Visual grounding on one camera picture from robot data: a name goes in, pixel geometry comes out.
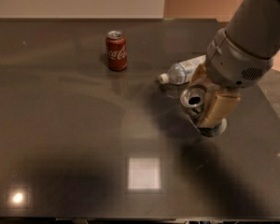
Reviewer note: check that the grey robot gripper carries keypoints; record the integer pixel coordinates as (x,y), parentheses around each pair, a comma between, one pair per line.
(232,64)

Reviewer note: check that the green white 7up can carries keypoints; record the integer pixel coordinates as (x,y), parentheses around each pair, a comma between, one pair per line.
(192,100)

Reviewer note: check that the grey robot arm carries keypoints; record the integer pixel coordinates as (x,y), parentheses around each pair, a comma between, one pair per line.
(255,28)

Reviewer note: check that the clear plastic water bottle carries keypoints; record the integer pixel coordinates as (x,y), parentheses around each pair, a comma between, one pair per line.
(181,73)

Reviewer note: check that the red coca-cola can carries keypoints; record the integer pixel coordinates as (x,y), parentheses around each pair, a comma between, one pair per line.
(116,50)

